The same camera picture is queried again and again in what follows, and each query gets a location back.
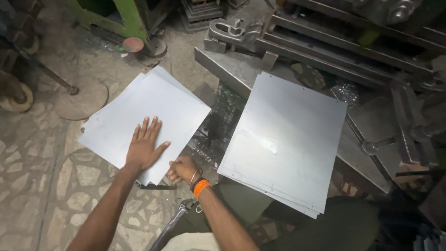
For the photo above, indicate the silver metal tube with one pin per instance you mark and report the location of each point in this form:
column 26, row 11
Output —
column 170, row 225

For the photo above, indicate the black metal stand bracket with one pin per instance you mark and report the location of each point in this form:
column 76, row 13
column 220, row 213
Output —
column 153, row 186

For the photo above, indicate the worn caster wheel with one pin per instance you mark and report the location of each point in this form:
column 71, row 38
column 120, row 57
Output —
column 15, row 97

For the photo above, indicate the round floor plate with rod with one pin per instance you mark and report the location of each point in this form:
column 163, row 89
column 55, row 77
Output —
column 82, row 99

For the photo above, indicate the silver bangle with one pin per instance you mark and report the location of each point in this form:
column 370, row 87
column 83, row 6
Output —
column 193, row 176

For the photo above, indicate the person's right hand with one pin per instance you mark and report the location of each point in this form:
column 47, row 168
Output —
column 184, row 168

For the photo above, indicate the dark round metal disc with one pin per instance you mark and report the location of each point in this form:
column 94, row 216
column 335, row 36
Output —
column 156, row 47

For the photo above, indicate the green machine frame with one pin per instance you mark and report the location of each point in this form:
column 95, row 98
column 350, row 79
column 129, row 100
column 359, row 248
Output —
column 122, row 17

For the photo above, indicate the neat stack of punched metal sheets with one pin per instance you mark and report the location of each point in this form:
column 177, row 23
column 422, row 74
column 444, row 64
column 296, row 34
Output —
column 285, row 139

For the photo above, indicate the red round disc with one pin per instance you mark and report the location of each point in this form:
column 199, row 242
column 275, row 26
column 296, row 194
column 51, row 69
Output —
column 132, row 44

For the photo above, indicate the person's left hand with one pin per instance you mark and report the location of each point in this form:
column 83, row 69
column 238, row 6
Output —
column 142, row 151

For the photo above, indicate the stack of dark metal plates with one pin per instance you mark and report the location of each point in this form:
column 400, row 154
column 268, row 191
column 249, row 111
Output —
column 202, row 14

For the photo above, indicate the black wrist thread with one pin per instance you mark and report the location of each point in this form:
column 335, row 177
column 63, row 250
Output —
column 197, row 182

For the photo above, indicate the grey metal clamp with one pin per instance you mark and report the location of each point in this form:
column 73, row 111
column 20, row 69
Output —
column 231, row 33

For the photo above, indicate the person's right fingers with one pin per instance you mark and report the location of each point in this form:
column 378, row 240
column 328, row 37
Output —
column 174, row 175

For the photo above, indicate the person's olive trousers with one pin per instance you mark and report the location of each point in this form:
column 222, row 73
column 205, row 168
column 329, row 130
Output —
column 313, row 226

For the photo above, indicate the grey metal press machine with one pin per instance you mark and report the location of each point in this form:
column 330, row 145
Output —
column 366, row 69

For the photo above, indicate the orange wristband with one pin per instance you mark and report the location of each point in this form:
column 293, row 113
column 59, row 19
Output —
column 201, row 188

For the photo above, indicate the white cloth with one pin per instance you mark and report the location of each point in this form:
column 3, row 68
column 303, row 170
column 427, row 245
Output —
column 192, row 242

